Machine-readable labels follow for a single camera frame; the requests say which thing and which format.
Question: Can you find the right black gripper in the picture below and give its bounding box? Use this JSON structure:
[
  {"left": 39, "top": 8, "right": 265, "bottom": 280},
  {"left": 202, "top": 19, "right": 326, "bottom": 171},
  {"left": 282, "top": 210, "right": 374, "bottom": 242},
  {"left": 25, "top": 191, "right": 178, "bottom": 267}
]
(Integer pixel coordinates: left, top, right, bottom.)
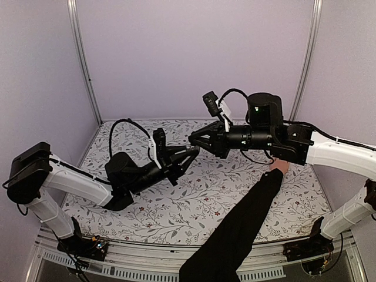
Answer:
[{"left": 187, "top": 119, "right": 274, "bottom": 160}]

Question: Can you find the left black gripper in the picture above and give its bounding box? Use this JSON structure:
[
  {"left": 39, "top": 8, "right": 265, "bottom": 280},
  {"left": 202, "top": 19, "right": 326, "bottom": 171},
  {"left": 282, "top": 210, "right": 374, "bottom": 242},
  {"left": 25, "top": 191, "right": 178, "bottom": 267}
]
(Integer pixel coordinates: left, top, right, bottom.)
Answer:
[{"left": 127, "top": 145, "right": 199, "bottom": 196}]

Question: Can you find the black sleeved forearm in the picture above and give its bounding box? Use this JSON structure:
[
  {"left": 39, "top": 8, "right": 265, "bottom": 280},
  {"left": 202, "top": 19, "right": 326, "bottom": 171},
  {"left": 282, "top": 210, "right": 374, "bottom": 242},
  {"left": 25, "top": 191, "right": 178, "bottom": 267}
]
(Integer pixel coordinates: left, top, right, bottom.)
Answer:
[{"left": 179, "top": 169, "right": 284, "bottom": 281}]

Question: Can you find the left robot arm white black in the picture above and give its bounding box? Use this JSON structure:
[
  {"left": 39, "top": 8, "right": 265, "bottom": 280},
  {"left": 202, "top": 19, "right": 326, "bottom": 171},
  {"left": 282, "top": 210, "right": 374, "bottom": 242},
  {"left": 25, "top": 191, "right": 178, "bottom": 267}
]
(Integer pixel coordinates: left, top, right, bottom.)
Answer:
[{"left": 3, "top": 128, "right": 200, "bottom": 255}]

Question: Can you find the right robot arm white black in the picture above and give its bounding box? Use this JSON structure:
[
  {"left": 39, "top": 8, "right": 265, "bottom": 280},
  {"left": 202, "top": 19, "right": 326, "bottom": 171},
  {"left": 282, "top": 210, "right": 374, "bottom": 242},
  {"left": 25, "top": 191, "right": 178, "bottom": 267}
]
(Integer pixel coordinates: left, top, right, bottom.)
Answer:
[{"left": 189, "top": 92, "right": 375, "bottom": 256}]

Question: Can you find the person's bare hand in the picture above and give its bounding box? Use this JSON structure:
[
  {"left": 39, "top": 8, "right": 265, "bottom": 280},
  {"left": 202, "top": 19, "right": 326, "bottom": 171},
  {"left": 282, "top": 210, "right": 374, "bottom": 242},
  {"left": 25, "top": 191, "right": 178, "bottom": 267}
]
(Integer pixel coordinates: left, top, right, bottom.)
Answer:
[{"left": 270, "top": 158, "right": 290, "bottom": 174}]

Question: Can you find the floral patterned table mat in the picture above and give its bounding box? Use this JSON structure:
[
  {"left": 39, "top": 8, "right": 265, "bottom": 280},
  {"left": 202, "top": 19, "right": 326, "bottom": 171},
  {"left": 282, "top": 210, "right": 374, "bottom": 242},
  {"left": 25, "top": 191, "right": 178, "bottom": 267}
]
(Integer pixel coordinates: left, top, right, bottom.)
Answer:
[{"left": 62, "top": 120, "right": 331, "bottom": 245}]

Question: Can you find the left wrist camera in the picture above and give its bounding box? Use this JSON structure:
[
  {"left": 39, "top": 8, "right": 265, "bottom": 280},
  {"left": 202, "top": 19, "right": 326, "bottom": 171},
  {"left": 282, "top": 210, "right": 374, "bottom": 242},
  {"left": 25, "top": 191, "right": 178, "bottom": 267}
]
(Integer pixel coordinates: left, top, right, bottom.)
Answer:
[{"left": 149, "top": 127, "right": 166, "bottom": 169}]

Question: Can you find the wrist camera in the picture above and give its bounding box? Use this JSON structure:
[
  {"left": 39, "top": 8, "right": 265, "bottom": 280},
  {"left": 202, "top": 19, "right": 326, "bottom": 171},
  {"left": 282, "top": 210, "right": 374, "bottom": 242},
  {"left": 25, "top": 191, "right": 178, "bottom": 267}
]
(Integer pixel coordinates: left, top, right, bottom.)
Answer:
[
  {"left": 203, "top": 91, "right": 232, "bottom": 132},
  {"left": 149, "top": 127, "right": 166, "bottom": 169}
]

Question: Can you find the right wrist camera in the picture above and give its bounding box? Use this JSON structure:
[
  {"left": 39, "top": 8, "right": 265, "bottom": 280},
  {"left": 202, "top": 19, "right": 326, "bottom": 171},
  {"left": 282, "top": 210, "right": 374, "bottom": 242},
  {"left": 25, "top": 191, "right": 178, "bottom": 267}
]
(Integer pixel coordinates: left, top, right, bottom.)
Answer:
[{"left": 203, "top": 91, "right": 232, "bottom": 132}]

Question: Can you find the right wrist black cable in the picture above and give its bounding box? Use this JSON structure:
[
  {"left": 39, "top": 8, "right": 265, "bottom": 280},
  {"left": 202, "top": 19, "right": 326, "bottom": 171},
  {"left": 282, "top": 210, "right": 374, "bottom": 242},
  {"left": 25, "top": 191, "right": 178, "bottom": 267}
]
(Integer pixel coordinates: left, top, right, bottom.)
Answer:
[{"left": 220, "top": 88, "right": 250, "bottom": 102}]

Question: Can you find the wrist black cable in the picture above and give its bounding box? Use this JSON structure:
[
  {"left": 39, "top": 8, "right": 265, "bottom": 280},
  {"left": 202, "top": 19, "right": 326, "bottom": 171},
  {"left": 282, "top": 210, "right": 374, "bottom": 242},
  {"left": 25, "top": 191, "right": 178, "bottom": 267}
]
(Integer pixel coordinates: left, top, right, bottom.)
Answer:
[
  {"left": 220, "top": 88, "right": 250, "bottom": 102},
  {"left": 108, "top": 119, "right": 155, "bottom": 156}
]

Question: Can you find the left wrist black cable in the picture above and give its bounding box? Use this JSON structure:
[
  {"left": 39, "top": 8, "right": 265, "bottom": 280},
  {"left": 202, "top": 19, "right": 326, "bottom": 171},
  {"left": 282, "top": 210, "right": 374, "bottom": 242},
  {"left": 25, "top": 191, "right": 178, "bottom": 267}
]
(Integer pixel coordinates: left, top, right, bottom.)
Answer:
[{"left": 108, "top": 119, "right": 155, "bottom": 156}]

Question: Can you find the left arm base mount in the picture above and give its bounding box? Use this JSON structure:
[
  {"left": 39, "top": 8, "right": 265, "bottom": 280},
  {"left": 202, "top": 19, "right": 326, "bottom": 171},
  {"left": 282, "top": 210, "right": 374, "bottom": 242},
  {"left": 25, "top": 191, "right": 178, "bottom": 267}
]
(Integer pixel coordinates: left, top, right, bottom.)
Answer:
[{"left": 58, "top": 217, "right": 108, "bottom": 261}]

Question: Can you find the front aluminium rail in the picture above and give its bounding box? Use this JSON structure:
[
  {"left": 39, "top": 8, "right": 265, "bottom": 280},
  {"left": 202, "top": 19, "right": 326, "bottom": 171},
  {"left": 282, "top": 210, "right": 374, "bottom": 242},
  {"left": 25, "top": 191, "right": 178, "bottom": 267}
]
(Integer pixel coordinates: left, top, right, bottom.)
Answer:
[{"left": 26, "top": 229, "right": 368, "bottom": 282}]

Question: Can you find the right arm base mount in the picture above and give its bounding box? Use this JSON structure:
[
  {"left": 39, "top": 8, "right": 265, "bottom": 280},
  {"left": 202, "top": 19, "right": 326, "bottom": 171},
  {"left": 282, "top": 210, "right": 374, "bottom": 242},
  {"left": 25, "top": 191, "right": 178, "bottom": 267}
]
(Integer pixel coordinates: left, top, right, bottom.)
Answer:
[{"left": 283, "top": 217, "right": 334, "bottom": 276}]

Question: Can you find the right aluminium frame post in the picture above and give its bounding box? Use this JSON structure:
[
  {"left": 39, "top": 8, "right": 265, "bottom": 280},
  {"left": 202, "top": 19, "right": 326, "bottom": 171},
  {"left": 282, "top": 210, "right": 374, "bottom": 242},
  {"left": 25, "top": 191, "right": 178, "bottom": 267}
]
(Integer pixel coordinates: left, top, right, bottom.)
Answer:
[{"left": 289, "top": 0, "right": 323, "bottom": 121}]

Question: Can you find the aluminium frame post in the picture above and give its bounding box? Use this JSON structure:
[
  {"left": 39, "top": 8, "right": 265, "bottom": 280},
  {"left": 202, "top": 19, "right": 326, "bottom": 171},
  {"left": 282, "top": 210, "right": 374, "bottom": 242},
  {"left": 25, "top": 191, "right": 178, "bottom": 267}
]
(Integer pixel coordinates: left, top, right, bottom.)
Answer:
[
  {"left": 289, "top": 0, "right": 323, "bottom": 121},
  {"left": 66, "top": 0, "right": 103, "bottom": 126}
]

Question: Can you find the left aluminium frame post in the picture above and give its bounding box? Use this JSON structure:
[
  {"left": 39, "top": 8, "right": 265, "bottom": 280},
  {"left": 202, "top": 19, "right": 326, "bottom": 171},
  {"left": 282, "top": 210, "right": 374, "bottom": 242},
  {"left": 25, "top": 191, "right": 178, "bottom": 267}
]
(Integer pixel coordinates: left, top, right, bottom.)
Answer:
[{"left": 66, "top": 0, "right": 103, "bottom": 126}]

